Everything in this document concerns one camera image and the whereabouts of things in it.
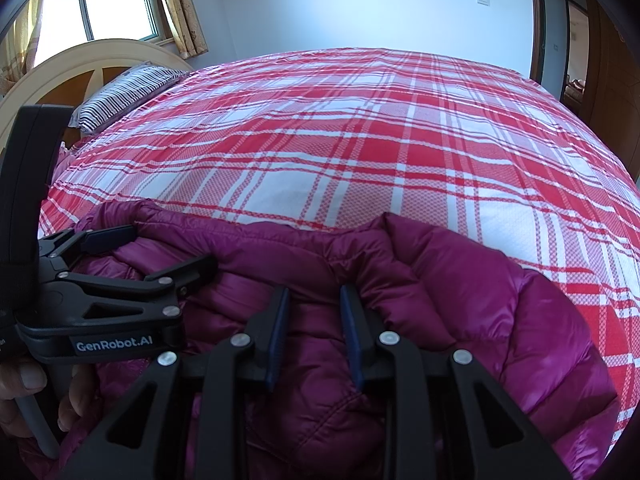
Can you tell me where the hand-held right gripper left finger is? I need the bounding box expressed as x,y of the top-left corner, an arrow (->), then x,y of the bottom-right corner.
57,287 -> 291,480

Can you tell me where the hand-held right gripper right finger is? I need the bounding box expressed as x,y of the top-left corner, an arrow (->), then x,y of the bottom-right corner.
339,284 -> 573,480

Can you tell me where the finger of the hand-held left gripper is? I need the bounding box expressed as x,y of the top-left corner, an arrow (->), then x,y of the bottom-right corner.
37,225 -> 139,272
42,254 -> 219,334

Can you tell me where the purple quilted jacket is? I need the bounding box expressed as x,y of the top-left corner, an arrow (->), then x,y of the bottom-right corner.
15,199 -> 622,480

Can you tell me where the person's left hand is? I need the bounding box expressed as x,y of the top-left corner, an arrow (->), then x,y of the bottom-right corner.
0,362 -> 97,441

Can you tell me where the pink floral folded quilt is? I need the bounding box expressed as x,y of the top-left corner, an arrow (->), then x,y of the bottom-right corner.
53,141 -> 77,186

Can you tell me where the cream and wooden headboard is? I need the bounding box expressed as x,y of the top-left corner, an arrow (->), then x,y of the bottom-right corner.
0,39 -> 194,131

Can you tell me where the striped pillow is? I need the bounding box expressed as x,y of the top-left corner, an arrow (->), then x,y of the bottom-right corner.
70,62 -> 194,135

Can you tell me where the yellow curtain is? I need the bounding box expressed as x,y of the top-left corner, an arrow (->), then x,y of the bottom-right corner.
152,0 -> 209,60
0,0 -> 47,97

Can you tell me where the red plaid bed sheet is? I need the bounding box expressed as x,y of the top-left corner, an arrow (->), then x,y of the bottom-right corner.
37,47 -> 640,442

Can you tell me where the window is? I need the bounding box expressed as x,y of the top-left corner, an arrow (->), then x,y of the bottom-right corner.
30,0 -> 169,69

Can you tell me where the brown wooden door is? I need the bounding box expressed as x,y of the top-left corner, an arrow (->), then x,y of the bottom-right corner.
582,0 -> 640,172

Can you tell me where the brown door frame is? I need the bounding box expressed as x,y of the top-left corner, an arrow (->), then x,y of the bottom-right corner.
527,0 -> 547,84

